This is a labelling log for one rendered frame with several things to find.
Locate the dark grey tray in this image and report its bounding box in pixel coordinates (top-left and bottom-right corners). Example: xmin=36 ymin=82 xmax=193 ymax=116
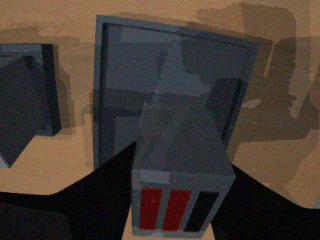
xmin=92 ymin=15 xmax=260 ymax=171

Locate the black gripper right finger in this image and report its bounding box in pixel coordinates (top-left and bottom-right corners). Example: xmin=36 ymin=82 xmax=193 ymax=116
xmin=211 ymin=163 xmax=320 ymax=240

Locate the beige flat panel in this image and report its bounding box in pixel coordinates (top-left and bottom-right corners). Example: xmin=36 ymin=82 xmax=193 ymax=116
xmin=311 ymin=195 xmax=320 ymax=209

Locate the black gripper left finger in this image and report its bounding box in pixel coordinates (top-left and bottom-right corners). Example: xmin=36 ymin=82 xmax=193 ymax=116
xmin=0 ymin=141 xmax=136 ymax=240

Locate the dark grey box with red and black stripes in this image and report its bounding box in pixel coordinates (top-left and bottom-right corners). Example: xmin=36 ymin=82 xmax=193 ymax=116
xmin=131 ymin=101 xmax=236 ymax=239
xmin=0 ymin=56 xmax=44 ymax=168

